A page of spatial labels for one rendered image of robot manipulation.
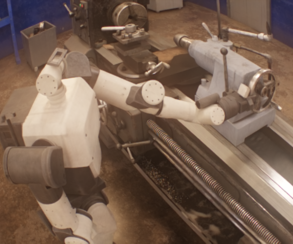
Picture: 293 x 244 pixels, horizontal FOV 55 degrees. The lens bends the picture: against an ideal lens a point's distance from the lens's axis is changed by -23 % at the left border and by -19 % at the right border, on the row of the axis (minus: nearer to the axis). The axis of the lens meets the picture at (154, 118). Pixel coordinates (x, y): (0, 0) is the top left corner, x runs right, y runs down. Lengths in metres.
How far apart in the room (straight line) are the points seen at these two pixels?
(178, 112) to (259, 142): 0.69
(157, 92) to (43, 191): 0.56
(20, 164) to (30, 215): 1.79
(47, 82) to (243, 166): 0.93
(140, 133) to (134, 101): 0.82
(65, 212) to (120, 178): 1.79
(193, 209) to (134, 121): 0.58
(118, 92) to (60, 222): 0.49
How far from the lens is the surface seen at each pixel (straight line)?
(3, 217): 2.61
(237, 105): 1.31
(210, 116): 1.21
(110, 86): 1.08
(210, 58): 1.60
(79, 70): 1.03
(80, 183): 0.93
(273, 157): 1.68
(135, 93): 1.09
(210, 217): 1.78
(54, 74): 0.80
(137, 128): 1.87
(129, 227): 2.26
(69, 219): 0.86
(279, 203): 1.31
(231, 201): 1.43
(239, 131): 1.49
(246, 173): 1.41
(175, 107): 1.17
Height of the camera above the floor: 1.83
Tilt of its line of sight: 36 degrees down
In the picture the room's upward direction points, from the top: 4 degrees counter-clockwise
